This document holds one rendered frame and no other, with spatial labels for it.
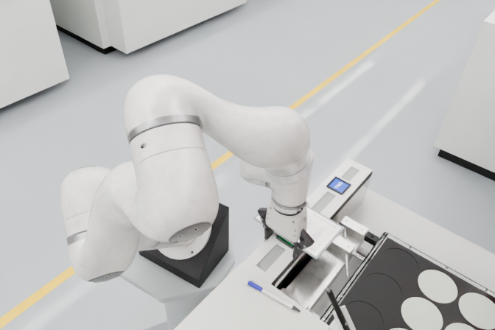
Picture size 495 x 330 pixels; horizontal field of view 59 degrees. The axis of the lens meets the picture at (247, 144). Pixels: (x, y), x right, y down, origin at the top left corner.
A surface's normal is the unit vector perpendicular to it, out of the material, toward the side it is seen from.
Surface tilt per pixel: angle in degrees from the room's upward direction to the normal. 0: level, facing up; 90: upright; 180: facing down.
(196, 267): 45
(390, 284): 0
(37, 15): 90
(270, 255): 0
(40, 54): 90
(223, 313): 0
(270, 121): 21
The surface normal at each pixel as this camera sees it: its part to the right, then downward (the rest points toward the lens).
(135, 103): -0.41, -0.23
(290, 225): -0.54, 0.51
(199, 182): 0.60, -0.36
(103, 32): 0.77, 0.42
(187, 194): 0.26, -0.18
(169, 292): 0.04, -0.77
